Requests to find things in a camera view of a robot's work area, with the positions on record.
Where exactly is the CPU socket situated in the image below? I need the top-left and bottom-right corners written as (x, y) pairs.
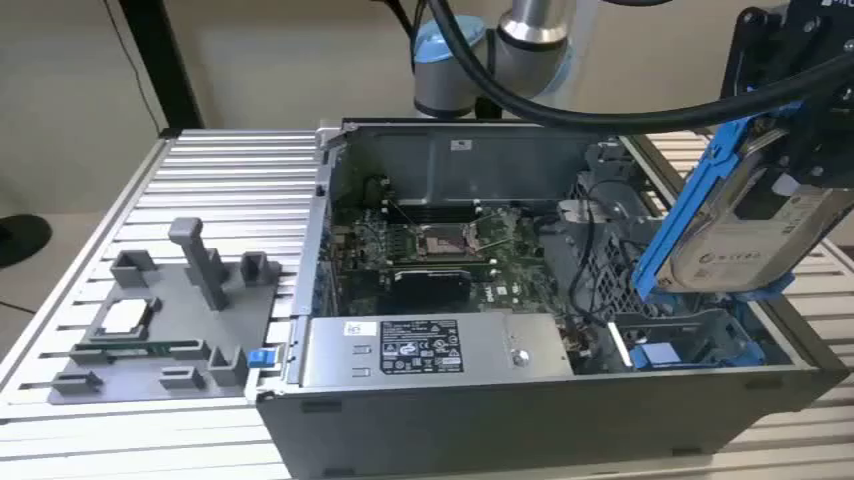
top-left (416, 223), bottom-right (481, 259)

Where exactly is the silver CPU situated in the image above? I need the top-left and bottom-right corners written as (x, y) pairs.
top-left (98, 302), bottom-right (152, 334)

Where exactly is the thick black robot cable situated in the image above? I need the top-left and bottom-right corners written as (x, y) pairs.
top-left (424, 0), bottom-right (854, 136)

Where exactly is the metal socket cover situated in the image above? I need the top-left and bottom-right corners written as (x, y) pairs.
top-left (465, 209), bottom-right (518, 251)

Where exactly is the blue disk carrier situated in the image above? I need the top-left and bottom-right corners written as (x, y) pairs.
top-left (628, 343), bottom-right (680, 371)

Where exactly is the grey parts rack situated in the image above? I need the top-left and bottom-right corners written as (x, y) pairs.
top-left (46, 217), bottom-right (285, 405)

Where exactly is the grey perforated drive cage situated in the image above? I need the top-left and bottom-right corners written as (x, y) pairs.
top-left (537, 169), bottom-right (669, 321)

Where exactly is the dark grey PC case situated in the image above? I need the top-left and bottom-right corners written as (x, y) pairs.
top-left (256, 117), bottom-right (848, 480)

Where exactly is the hard disk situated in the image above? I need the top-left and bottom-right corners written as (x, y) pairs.
top-left (631, 99), bottom-right (854, 304)

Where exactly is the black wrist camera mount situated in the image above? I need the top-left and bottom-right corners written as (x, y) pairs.
top-left (719, 7), bottom-right (787, 99)

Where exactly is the black graphics card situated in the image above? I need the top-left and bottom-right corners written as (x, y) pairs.
top-left (390, 268), bottom-right (472, 309)

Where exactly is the thin wire locking lever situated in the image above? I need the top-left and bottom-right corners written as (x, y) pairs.
top-left (390, 200), bottom-right (422, 227)

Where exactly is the black round stand base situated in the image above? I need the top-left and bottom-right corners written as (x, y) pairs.
top-left (0, 213), bottom-right (53, 269)

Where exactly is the black upright post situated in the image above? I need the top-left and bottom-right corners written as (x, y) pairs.
top-left (122, 0), bottom-right (205, 132)

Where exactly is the silver power supply unit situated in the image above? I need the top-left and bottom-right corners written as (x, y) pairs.
top-left (298, 313), bottom-right (575, 390)

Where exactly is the green motherboard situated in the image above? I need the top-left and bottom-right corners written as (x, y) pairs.
top-left (329, 199), bottom-right (568, 321)

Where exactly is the green RAM stick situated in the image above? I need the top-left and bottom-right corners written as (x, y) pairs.
top-left (75, 341), bottom-right (201, 354)

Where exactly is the black internal wire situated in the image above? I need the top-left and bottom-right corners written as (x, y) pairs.
top-left (567, 180), bottom-right (645, 327)

